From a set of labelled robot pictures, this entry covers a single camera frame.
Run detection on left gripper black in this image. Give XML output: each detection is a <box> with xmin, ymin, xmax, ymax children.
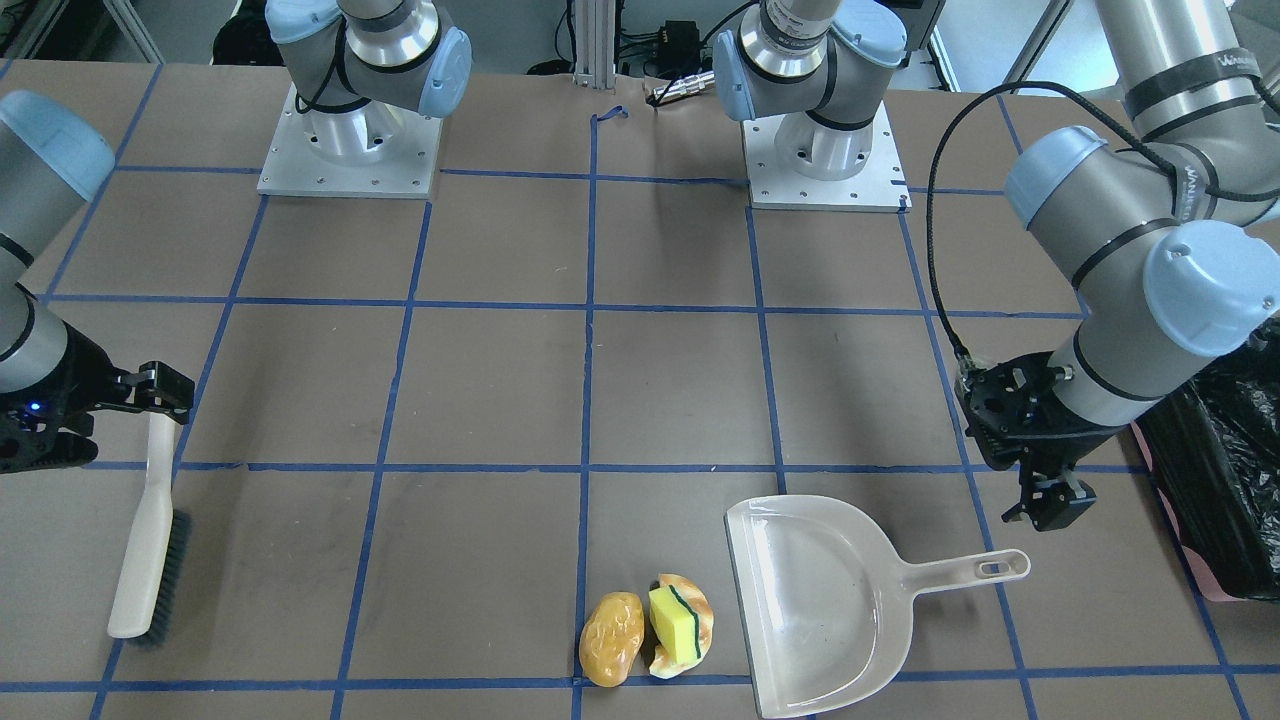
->
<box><xmin>955</xmin><ymin>350</ymin><xmax>1132</xmax><ymax>532</ymax></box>

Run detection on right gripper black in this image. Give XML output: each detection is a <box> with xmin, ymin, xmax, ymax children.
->
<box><xmin>1</xmin><ymin>325</ymin><xmax>195</xmax><ymax>474</ymax></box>

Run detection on beige hand brush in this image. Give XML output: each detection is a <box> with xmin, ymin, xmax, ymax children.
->
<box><xmin>108</xmin><ymin>415</ymin><xmax>191</xmax><ymax>648</ymax></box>

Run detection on beige plastic dustpan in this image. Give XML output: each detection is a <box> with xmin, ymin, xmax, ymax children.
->
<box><xmin>724</xmin><ymin>495</ymin><xmax>1030</xmax><ymax>719</ymax></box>

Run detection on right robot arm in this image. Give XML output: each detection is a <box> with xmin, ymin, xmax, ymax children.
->
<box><xmin>1</xmin><ymin>1</ymin><xmax>474</xmax><ymax>473</ymax></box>

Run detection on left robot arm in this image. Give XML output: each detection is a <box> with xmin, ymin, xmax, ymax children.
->
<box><xmin>712</xmin><ymin>1</ymin><xmax>1277</xmax><ymax>532</ymax></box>

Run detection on black trash bag bin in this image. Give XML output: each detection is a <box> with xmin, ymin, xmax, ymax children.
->
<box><xmin>1135</xmin><ymin>318</ymin><xmax>1279</xmax><ymax>602</ymax></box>

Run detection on yellow green sponge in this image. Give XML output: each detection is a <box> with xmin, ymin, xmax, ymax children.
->
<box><xmin>649</xmin><ymin>585</ymin><xmax>701</xmax><ymax>664</ymax></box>

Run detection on yellow potato toy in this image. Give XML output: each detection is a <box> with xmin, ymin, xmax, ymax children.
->
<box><xmin>579</xmin><ymin>592</ymin><xmax>645</xmax><ymax>688</ymax></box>

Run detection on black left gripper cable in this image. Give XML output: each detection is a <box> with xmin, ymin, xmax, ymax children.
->
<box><xmin>925</xmin><ymin>79</ymin><xmax>1201</xmax><ymax>366</ymax></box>

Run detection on aluminium frame post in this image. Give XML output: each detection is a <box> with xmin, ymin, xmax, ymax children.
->
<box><xmin>570</xmin><ymin>0</ymin><xmax>618</xmax><ymax>92</ymax></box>

